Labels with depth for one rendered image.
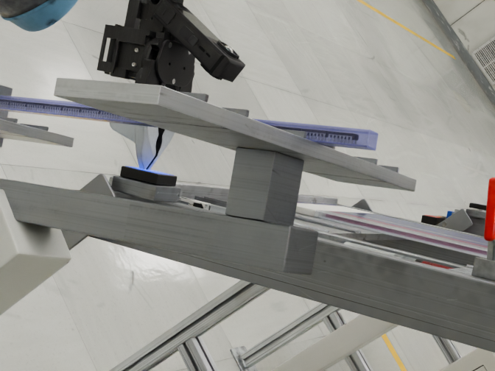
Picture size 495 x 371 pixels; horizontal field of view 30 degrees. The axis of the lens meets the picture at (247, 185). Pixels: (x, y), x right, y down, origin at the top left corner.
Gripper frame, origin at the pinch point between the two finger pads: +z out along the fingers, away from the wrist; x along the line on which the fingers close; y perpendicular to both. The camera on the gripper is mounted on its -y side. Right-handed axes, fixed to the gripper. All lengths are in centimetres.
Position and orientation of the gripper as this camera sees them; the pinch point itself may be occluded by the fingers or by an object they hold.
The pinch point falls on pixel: (152, 160)
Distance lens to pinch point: 103.5
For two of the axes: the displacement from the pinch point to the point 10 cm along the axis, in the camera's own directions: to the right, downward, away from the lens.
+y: -8.6, -2.0, 4.8
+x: -4.8, -0.5, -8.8
